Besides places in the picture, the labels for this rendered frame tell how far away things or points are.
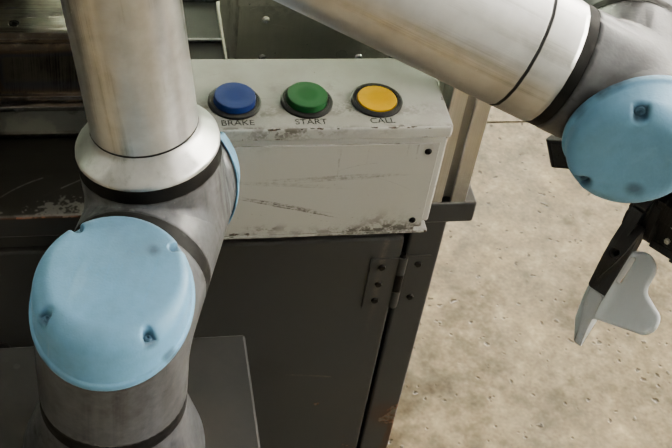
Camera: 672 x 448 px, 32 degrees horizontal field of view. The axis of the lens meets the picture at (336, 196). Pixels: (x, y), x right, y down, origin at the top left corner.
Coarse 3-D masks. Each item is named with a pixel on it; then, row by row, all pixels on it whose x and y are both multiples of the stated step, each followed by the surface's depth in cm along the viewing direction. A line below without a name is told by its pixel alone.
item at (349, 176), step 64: (192, 64) 114; (256, 64) 116; (320, 64) 117; (384, 64) 118; (256, 128) 109; (320, 128) 110; (384, 128) 111; (448, 128) 112; (256, 192) 114; (320, 192) 116; (384, 192) 117
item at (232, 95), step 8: (224, 88) 111; (232, 88) 111; (240, 88) 111; (248, 88) 111; (216, 96) 110; (224, 96) 110; (232, 96) 110; (240, 96) 110; (248, 96) 110; (216, 104) 110; (224, 104) 109; (232, 104) 109; (240, 104) 109; (248, 104) 109; (232, 112) 109; (240, 112) 109
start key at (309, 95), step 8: (288, 88) 112; (296, 88) 112; (304, 88) 112; (312, 88) 112; (320, 88) 112; (288, 96) 111; (296, 96) 111; (304, 96) 111; (312, 96) 111; (320, 96) 112; (288, 104) 111; (296, 104) 110; (304, 104) 110; (312, 104) 111; (320, 104) 111; (304, 112) 111; (312, 112) 111
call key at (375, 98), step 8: (368, 88) 114; (376, 88) 114; (384, 88) 115; (360, 96) 113; (368, 96) 113; (376, 96) 114; (384, 96) 114; (392, 96) 114; (360, 104) 113; (368, 104) 112; (376, 104) 113; (384, 104) 113; (392, 104) 113
